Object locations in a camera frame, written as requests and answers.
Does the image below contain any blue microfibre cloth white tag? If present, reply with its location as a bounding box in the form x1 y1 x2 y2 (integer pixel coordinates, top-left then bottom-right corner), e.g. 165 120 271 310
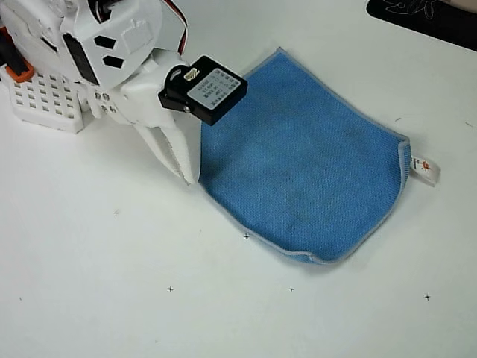
197 46 443 266

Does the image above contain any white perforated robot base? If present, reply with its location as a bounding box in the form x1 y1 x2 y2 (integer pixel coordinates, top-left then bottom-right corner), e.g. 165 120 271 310
0 65 85 134

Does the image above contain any orange and black clamp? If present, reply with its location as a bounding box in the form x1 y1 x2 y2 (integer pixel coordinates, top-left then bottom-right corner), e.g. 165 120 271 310
0 26 34 83

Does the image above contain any black mat with line drawing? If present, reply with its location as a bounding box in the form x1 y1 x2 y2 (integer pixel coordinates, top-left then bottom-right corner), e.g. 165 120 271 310
364 0 477 53

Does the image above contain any black camera module box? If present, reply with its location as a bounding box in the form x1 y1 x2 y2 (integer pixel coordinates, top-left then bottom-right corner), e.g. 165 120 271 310
157 54 249 127

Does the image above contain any red black white servo cable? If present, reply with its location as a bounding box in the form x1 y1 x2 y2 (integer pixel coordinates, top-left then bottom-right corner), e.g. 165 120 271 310
159 0 190 57

